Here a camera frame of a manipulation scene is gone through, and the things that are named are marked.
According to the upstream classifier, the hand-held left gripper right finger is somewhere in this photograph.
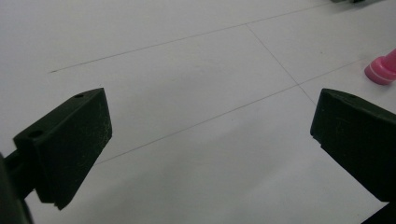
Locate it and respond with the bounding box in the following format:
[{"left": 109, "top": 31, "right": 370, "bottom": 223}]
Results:
[{"left": 310, "top": 88, "right": 396, "bottom": 203}]

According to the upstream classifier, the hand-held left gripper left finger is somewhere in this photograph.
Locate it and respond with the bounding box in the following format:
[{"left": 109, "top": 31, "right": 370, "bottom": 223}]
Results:
[{"left": 12, "top": 88, "right": 113, "bottom": 211}]

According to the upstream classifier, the small pink nozzle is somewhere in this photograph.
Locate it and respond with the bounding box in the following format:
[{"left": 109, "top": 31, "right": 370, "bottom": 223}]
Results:
[{"left": 363, "top": 49, "right": 396, "bottom": 86}]

